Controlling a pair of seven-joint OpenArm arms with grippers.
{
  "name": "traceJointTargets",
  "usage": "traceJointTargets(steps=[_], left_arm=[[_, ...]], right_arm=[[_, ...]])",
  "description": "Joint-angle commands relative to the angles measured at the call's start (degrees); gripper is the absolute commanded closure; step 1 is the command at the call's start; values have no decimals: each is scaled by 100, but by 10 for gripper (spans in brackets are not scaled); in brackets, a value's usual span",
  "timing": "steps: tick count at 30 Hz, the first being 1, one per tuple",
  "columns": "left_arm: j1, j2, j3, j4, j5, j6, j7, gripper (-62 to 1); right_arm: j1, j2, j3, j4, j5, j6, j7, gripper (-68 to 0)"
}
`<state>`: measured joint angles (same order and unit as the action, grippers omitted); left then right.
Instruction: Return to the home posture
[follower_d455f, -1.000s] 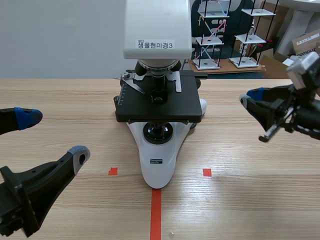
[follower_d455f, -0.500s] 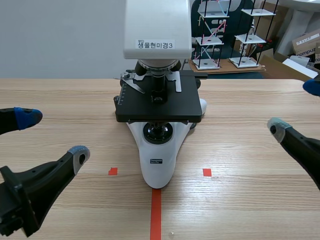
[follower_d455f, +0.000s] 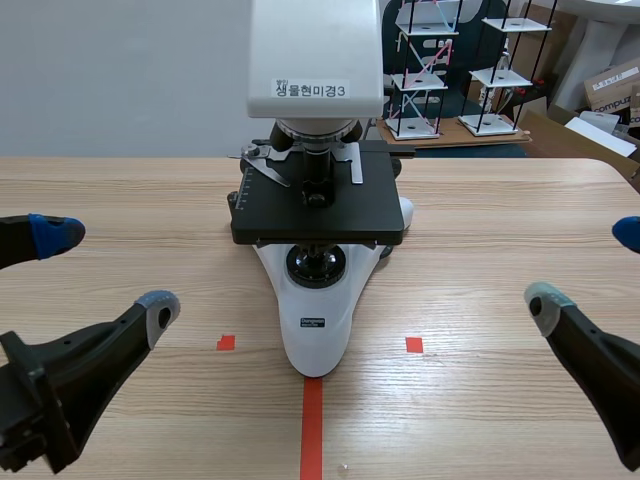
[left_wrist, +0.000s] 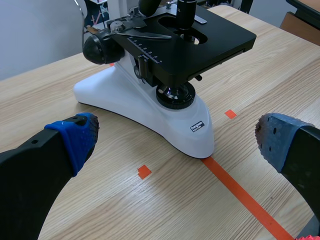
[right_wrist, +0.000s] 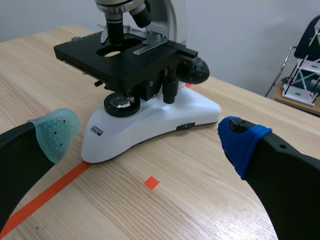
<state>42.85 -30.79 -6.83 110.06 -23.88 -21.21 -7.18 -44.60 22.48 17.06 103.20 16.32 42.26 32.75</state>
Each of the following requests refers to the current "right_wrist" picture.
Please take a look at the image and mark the white and black microscope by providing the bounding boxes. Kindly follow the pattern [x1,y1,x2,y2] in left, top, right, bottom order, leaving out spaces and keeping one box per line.
[53,0,223,165]

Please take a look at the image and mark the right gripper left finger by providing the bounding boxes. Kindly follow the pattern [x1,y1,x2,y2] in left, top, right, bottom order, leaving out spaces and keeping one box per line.
[0,107,81,232]

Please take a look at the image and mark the wooden desk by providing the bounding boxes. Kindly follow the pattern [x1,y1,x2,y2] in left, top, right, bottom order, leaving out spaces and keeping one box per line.
[273,82,320,116]

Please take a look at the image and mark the dark blue chair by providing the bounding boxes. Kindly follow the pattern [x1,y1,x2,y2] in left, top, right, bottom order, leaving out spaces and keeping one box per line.
[264,14,320,98]

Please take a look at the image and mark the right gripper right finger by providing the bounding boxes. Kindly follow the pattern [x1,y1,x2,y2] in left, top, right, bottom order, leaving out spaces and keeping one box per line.
[217,115,320,240]

